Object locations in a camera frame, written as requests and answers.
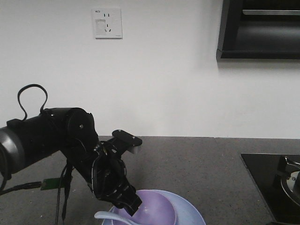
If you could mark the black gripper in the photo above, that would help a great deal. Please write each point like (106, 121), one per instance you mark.
(108, 175)

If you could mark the purple plastic bowl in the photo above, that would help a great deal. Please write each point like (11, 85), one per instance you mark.
(155, 209)

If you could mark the light blue plastic spoon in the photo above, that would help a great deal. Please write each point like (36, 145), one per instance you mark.
(113, 216)

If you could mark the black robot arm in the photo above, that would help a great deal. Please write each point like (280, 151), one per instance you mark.
(72, 132)

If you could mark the light blue round plate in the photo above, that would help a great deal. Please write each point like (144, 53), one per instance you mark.
(187, 214)

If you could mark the black gas stove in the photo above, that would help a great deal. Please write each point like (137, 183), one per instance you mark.
(278, 180)

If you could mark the black range hood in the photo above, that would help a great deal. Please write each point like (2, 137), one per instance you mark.
(259, 29)

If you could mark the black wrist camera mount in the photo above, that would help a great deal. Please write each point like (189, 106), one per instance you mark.
(124, 141)

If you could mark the white wall power socket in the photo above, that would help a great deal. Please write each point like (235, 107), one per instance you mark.
(107, 22)

